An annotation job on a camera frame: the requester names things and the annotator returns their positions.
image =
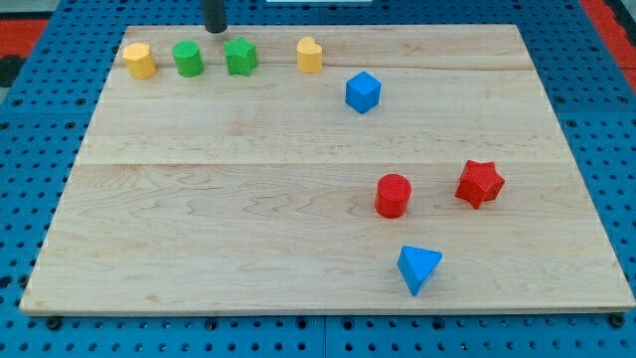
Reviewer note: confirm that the yellow hexagon block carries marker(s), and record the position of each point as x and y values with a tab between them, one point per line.
139	61

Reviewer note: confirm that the red star block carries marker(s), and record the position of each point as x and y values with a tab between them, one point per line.
479	182

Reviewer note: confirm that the green star block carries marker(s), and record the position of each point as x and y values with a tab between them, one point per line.
241	57

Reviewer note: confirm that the yellow heart block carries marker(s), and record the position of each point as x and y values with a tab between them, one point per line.
309	56

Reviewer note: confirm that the wooden board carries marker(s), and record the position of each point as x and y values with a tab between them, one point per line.
224	195

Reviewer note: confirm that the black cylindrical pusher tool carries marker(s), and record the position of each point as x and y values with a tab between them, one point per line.
214	15

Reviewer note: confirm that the green cylinder block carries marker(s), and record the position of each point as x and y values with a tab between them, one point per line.
187	58

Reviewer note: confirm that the red cylinder block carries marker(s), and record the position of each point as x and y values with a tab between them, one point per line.
392	196

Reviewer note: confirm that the blue cube block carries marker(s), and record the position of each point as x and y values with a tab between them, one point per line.
363	92

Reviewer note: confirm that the blue triangle block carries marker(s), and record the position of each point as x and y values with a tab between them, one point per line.
416	266

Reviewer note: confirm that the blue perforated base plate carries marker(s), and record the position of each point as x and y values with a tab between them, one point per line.
47	110

